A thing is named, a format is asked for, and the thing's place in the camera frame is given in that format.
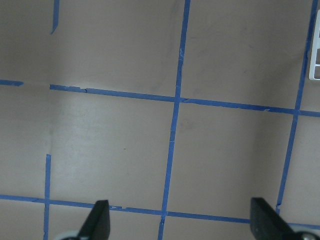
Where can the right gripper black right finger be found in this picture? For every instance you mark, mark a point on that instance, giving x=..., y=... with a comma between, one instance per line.
x=266, y=224

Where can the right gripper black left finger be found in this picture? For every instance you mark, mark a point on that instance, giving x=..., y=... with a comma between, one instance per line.
x=97, y=225

